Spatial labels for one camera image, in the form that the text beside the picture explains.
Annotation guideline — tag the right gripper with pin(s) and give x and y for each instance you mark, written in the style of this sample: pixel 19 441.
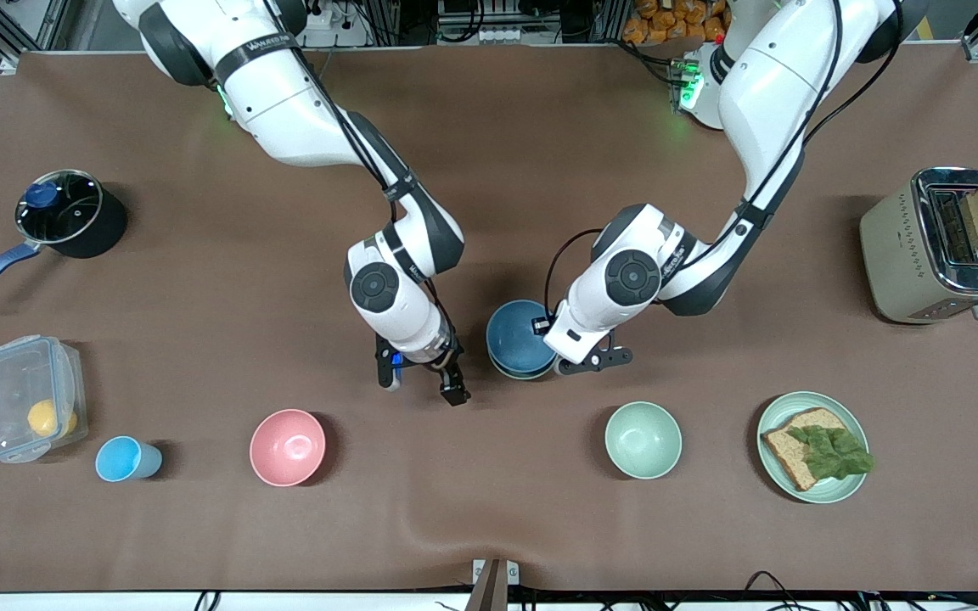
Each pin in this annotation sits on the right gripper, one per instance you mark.
pixel 446 368

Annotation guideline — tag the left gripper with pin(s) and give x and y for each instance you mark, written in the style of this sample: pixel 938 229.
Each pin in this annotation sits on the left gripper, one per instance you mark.
pixel 537 331

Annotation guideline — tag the blue bowl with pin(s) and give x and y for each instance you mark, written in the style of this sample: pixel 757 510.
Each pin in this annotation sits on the blue bowl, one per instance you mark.
pixel 514 335

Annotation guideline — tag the pale green bowl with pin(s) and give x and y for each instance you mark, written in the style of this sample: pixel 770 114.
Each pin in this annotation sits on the pale green bowl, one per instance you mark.
pixel 643 440
pixel 523 376

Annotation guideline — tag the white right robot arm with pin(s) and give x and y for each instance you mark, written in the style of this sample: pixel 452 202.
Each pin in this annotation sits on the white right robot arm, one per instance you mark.
pixel 285 110

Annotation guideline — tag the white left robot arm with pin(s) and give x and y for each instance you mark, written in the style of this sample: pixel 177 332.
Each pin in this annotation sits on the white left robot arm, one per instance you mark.
pixel 769 93

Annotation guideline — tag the pink bowl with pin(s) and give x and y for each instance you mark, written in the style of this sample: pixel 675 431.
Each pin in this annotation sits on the pink bowl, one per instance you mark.
pixel 287 448

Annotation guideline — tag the metal table edge clamp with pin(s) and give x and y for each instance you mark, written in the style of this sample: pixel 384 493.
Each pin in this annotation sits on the metal table edge clamp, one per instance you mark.
pixel 495 573

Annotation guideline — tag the brown bread slice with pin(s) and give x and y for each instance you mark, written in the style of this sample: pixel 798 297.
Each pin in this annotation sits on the brown bread slice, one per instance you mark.
pixel 786 454

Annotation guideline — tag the white power strip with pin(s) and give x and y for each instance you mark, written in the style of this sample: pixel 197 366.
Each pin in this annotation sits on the white power strip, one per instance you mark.
pixel 340 34
pixel 506 35

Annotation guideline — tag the green lettuce leaf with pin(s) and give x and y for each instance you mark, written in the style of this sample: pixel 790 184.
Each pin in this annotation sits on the green lettuce leaf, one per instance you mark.
pixel 833 454

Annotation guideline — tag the pale green plate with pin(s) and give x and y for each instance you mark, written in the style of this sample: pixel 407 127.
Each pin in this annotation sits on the pale green plate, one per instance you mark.
pixel 829 492

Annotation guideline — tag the bag of orange snacks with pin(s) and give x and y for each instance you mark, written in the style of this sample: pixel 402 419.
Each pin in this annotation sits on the bag of orange snacks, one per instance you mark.
pixel 676 21

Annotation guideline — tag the blue plastic cup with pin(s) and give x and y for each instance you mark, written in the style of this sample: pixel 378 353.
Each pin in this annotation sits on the blue plastic cup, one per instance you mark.
pixel 120 460

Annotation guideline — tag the beige and chrome toaster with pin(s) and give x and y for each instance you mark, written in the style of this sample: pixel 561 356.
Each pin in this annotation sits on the beige and chrome toaster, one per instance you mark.
pixel 896 255

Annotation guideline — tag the yellow lemon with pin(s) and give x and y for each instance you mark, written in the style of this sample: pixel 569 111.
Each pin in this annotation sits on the yellow lemon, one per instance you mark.
pixel 47 417

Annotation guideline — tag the glass lid with blue knob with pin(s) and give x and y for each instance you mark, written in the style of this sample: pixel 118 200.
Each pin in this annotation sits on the glass lid with blue knob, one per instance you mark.
pixel 73 212

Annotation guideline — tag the clear plastic lidded container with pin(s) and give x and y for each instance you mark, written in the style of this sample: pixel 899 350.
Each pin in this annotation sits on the clear plastic lidded container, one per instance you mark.
pixel 14 382

